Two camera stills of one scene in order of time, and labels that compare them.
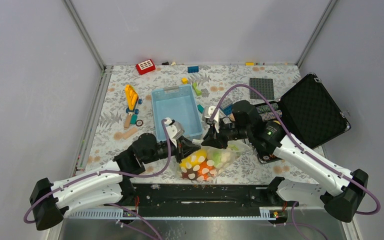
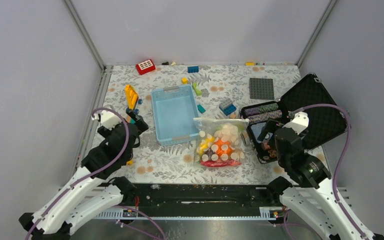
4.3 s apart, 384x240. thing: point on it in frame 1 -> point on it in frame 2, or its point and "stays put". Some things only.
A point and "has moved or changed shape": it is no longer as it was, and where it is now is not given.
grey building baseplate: [264, 86] stays put
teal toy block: [200, 108] stays put
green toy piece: [198, 92] stays put
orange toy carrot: [204, 170] -> [223, 147]
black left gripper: [183, 147] -> [144, 127]
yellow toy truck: [132, 100] stays put
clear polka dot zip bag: [207, 163] has moved or changed shape
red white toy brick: [145, 67] stays put
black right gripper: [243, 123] -> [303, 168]
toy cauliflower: [221, 159] has moved or changed shape
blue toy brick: [194, 69] stays put
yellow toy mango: [194, 160] has moved or changed shape
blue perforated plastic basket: [178, 103] stays put
